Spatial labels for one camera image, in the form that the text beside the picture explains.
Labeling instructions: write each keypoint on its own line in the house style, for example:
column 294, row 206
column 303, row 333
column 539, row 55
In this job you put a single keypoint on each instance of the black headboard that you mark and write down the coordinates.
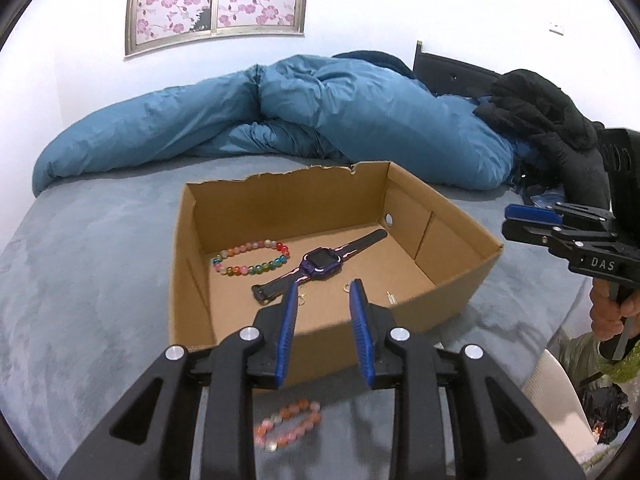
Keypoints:
column 450, row 75

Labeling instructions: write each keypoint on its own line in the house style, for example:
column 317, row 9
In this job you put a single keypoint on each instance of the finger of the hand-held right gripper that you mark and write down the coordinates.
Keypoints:
column 527, row 235
column 532, row 215

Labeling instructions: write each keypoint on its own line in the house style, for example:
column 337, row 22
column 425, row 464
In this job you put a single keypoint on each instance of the person's right hand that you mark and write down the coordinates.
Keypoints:
column 602, row 320

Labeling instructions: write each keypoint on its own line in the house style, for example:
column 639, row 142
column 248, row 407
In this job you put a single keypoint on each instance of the blue denim cloth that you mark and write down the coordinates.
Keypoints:
column 545, row 199

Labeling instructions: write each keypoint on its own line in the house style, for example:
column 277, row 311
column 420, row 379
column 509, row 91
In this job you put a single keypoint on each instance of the purple pink smartwatch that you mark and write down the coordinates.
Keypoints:
column 320, row 260

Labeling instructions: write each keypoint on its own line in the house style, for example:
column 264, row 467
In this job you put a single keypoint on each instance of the person's right forearm green sleeve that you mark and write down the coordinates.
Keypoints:
column 627, row 367

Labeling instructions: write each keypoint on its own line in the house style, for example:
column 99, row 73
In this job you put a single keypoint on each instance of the dark crumpled object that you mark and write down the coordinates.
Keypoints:
column 605, row 415

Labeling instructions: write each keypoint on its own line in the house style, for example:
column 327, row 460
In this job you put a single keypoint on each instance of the brown cardboard box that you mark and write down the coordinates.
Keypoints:
column 450, row 280

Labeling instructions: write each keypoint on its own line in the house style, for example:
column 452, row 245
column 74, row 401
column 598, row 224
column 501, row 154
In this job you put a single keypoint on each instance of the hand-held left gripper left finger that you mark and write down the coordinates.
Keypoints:
column 286, row 330

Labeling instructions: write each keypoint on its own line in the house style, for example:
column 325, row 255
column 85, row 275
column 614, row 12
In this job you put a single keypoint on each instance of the person's white trousers leg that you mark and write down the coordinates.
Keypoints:
column 555, row 410

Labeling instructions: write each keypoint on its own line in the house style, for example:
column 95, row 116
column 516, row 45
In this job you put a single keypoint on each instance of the white wall outlet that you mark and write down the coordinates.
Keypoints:
column 556, row 28

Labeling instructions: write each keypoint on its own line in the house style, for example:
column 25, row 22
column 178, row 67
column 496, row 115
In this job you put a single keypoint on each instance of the black clothing pile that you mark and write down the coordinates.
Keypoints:
column 540, row 110

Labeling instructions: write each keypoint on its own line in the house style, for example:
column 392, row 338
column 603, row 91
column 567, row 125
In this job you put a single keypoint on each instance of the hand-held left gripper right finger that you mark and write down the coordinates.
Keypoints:
column 361, row 335

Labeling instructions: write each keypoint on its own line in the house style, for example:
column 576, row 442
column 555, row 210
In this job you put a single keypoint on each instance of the blue duvet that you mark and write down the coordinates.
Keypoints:
column 350, row 110

